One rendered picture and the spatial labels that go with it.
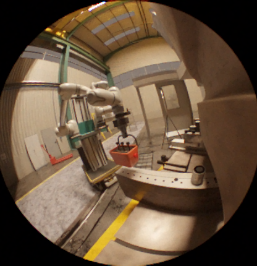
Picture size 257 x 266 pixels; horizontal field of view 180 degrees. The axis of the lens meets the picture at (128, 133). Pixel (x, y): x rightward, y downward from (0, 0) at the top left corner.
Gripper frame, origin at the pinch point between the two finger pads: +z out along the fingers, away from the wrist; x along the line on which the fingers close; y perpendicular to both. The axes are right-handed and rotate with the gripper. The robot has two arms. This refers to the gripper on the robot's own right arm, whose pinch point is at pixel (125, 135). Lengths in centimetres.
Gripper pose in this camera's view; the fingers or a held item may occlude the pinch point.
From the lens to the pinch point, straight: 63.5
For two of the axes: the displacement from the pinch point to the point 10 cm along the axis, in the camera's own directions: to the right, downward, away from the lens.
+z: 2.5, 9.5, 1.8
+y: -7.7, 0.8, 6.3
